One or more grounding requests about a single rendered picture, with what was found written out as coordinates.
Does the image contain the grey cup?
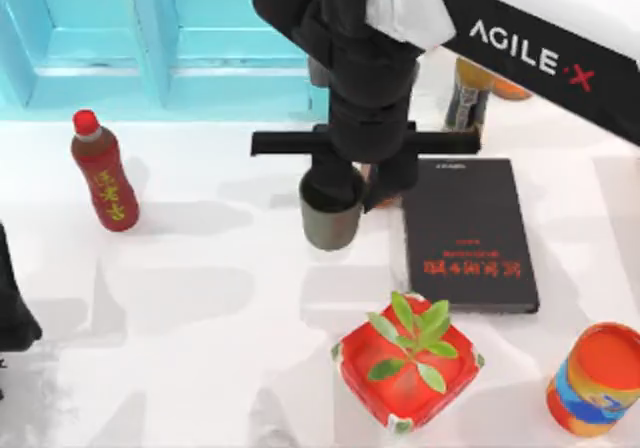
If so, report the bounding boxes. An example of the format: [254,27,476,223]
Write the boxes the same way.
[298,166,365,252]

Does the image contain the black book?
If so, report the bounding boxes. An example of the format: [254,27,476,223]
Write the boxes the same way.
[402,157,541,316]

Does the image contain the red plant pot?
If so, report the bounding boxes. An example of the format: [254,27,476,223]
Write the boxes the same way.
[330,290,487,436]

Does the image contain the red bottle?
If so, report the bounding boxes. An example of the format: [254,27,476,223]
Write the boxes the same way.
[69,109,141,233]

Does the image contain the orange and blue can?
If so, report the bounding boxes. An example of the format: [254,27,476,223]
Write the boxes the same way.
[545,322,640,440]

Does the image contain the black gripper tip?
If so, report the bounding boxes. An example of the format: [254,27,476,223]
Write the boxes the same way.
[0,222,44,405]

